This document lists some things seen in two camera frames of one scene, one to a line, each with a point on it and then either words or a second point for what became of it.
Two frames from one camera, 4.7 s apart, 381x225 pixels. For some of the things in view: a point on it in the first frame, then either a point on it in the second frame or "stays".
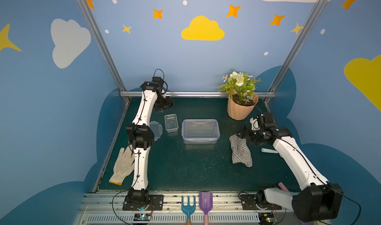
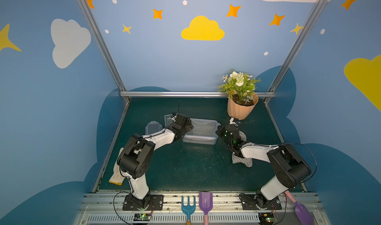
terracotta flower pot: x=238 y=107 stays
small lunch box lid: x=157 y=129 stays
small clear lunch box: x=171 y=122 stays
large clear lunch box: x=200 y=131 stays
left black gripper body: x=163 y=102 -> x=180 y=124
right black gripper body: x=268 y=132 -> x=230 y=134
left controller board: x=142 y=217 stays
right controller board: x=267 y=219 stays
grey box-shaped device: x=255 y=125 -> x=231 y=122
